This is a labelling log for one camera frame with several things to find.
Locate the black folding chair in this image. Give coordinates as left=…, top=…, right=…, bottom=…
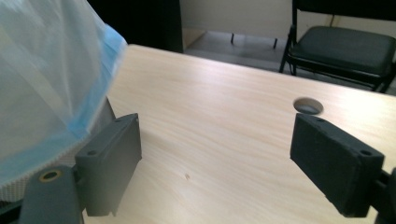
left=277, top=0, right=396, bottom=94

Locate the low metal bar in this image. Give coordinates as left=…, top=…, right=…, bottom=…
left=229, top=32, right=279, bottom=50

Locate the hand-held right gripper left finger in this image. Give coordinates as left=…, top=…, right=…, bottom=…
left=74, top=112, right=143, bottom=218

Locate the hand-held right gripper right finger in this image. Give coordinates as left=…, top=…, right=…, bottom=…
left=290, top=112, right=386, bottom=218

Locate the black curtain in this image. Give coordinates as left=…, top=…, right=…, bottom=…
left=86, top=0, right=184, bottom=54

